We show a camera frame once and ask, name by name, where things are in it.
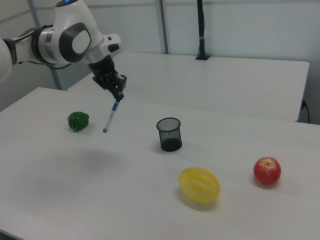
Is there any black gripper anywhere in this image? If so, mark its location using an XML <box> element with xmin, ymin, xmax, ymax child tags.
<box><xmin>86</xmin><ymin>55</ymin><xmax>128</xmax><ymax>100</ymax></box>

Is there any blue and white marker pen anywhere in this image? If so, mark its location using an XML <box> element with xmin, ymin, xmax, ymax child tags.
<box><xmin>102</xmin><ymin>97</ymin><xmax>122</xmax><ymax>134</ymax></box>

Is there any black mesh pen cup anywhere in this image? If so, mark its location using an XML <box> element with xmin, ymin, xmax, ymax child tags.
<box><xmin>156</xmin><ymin>117</ymin><xmax>183</xmax><ymax>153</ymax></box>

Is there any green bell pepper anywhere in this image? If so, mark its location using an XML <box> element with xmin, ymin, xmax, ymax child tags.
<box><xmin>67</xmin><ymin>111</ymin><xmax>90</xmax><ymax>132</ymax></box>

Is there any white table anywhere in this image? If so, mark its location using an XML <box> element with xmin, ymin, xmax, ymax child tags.
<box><xmin>66</xmin><ymin>51</ymin><xmax>310</xmax><ymax>123</ymax></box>

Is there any black pole with clamp base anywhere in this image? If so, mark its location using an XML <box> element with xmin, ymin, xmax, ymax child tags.
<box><xmin>195</xmin><ymin>0</ymin><xmax>211</xmax><ymax>61</ymax></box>

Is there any yellow striped melon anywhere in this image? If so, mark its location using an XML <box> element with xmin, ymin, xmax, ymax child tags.
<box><xmin>177</xmin><ymin>166</ymin><xmax>221</xmax><ymax>204</ymax></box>

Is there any red apple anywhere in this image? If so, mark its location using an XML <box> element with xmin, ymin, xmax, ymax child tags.
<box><xmin>253</xmin><ymin>156</ymin><xmax>282</xmax><ymax>186</ymax></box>

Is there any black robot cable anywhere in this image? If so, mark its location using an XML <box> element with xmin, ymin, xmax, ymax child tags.
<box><xmin>17</xmin><ymin>59</ymin><xmax>74</xmax><ymax>70</ymax></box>

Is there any grey metal post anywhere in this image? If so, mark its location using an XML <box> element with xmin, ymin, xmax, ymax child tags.
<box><xmin>26</xmin><ymin>0</ymin><xmax>64</xmax><ymax>91</ymax></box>

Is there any black wall cable with plug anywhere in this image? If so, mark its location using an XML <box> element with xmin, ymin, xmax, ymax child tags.
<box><xmin>300</xmin><ymin>99</ymin><xmax>311</xmax><ymax>124</ymax></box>

